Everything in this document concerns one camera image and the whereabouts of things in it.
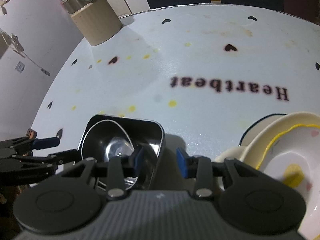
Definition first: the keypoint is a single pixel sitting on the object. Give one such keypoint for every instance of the maroon armchair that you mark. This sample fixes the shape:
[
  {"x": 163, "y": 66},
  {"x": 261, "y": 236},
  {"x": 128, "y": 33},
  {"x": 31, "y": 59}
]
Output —
[{"x": 305, "y": 9}]

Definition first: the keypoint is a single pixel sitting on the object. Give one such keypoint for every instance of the cream ceramic cup bowl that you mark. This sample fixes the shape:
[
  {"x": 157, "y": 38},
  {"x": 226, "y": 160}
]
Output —
[{"x": 252, "y": 154}]

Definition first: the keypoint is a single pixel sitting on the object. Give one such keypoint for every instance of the white leaf print plate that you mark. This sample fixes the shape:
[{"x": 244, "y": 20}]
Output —
[{"x": 257, "y": 127}]

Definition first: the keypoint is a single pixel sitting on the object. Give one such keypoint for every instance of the round stainless steel bowl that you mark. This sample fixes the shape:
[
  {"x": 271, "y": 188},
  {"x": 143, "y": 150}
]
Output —
[{"x": 104, "y": 140}]

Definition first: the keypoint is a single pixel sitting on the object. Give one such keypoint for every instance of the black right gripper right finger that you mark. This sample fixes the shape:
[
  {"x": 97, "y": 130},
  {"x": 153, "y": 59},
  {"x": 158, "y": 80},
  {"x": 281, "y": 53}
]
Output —
[{"x": 206, "y": 173}]

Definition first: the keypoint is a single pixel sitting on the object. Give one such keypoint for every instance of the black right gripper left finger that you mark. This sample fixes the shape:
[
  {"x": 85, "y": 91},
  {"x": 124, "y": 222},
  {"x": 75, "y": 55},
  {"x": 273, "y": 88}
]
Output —
[{"x": 120, "y": 174}]

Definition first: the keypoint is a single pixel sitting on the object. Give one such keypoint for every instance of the yellow rim floral bowl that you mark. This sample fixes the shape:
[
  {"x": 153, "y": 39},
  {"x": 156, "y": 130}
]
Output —
[{"x": 292, "y": 157}]

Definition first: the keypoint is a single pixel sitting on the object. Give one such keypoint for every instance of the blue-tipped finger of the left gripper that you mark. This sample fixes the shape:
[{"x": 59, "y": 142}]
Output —
[{"x": 40, "y": 144}]

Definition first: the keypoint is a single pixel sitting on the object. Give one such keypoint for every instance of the beige ribbed pot stand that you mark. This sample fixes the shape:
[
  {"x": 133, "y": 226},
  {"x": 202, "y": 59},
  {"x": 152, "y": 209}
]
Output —
[{"x": 97, "y": 22}]

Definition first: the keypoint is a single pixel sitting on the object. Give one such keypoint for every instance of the rectangular stainless steel tray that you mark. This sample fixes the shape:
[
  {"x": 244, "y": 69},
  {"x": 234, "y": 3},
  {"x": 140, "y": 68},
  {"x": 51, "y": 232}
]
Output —
[{"x": 147, "y": 133}]

